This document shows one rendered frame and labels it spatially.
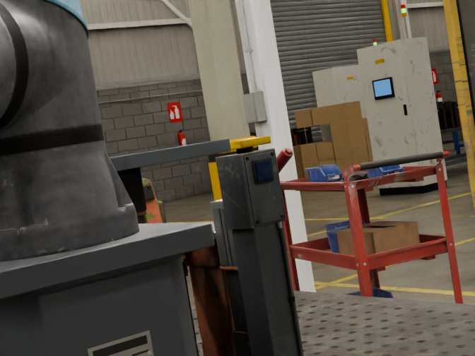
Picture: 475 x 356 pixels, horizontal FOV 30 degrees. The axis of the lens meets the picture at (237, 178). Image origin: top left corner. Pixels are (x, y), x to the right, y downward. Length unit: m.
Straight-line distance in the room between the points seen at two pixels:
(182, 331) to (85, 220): 0.13
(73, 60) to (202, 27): 8.00
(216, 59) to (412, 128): 3.74
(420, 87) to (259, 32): 6.46
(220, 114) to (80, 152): 7.90
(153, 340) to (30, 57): 0.25
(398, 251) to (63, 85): 3.01
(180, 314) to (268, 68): 4.76
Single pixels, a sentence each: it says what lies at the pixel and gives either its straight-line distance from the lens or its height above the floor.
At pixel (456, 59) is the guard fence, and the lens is 5.76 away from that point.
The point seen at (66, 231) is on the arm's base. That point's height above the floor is 1.12.
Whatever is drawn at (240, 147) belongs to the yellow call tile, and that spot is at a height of 1.15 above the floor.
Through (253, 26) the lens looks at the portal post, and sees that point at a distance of 5.49.
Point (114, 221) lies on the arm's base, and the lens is 0.75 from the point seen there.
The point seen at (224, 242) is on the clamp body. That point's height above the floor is 0.99.
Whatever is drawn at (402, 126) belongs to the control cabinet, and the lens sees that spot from 11.71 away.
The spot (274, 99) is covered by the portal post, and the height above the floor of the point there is 1.33.
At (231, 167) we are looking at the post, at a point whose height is 1.12.
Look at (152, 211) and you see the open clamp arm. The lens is 1.79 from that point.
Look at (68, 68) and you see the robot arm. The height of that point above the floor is 1.25.
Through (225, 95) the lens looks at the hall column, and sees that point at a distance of 8.66.
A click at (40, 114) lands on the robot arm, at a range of 0.75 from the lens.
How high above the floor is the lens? 1.17
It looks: 3 degrees down
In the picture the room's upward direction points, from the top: 9 degrees counter-clockwise
